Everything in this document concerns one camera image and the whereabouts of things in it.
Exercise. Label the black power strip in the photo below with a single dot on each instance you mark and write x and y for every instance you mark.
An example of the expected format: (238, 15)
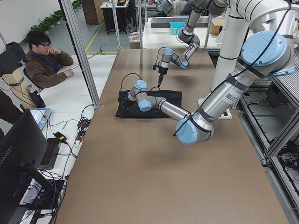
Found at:
(82, 127)

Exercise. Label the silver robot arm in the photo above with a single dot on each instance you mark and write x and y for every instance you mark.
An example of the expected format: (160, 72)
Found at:
(193, 9)
(258, 43)

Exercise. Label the man in brown jacket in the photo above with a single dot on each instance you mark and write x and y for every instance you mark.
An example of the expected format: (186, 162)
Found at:
(44, 61)

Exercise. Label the black thermos bottle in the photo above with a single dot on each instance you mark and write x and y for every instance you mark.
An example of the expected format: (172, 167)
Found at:
(35, 96)

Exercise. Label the aluminium cage frame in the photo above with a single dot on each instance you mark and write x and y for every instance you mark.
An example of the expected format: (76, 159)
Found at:
(74, 33)

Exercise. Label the blue plastic bin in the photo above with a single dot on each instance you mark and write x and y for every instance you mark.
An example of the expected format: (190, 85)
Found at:
(176, 26)

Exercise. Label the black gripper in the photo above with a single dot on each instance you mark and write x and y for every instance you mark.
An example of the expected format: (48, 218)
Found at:
(161, 71)
(127, 101)

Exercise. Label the blue teach pendant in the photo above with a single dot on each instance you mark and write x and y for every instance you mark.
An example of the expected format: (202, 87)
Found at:
(41, 116)

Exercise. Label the black computer monitor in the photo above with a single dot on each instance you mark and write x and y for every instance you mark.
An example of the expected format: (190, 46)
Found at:
(21, 152)

